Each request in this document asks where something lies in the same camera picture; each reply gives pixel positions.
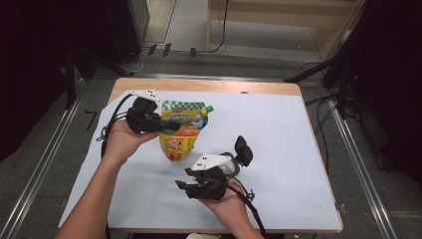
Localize person's left hand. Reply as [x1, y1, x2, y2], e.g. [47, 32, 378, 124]
[103, 119, 160, 164]

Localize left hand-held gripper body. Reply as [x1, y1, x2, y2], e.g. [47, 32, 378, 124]
[125, 89, 162, 134]

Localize light wooden furniture frame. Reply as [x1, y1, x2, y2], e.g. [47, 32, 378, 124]
[206, 0, 366, 62]

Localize clear jar with black lid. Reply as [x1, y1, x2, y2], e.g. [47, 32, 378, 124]
[217, 134, 254, 178]

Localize metal floor rail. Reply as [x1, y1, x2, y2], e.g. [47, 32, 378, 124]
[0, 78, 89, 239]
[96, 73, 287, 83]
[326, 98, 399, 239]

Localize wooden table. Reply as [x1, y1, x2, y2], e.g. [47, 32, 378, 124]
[99, 78, 344, 235]

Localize white table sheet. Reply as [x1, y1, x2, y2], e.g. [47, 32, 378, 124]
[58, 89, 342, 232]

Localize black metal stand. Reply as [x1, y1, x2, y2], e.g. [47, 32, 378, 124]
[63, 44, 134, 112]
[283, 49, 366, 120]

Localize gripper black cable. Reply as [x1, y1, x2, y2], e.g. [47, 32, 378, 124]
[97, 94, 134, 157]
[225, 177, 269, 239]

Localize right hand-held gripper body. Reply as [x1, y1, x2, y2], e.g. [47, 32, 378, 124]
[185, 152, 233, 201]

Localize person's right hand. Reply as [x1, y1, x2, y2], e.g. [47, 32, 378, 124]
[198, 190, 255, 231]

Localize white crumpled object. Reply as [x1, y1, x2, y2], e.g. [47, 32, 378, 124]
[185, 232, 223, 239]

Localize white floor cable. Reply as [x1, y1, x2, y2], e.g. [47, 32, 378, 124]
[118, 49, 146, 75]

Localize yellow green spouted pouch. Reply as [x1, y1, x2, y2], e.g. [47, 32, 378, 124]
[158, 100, 215, 162]

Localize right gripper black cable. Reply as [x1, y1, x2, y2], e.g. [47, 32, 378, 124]
[225, 177, 269, 239]

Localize black cabinet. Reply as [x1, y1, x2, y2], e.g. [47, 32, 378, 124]
[103, 0, 150, 65]

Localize black floor cables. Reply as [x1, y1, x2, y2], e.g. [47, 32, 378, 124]
[299, 61, 361, 167]

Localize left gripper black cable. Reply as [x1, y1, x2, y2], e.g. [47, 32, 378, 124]
[97, 94, 134, 157]

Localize hanging black cable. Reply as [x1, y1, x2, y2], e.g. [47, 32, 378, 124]
[208, 0, 230, 54]

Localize dark curtain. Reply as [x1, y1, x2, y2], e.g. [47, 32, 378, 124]
[331, 0, 422, 192]
[0, 0, 112, 162]

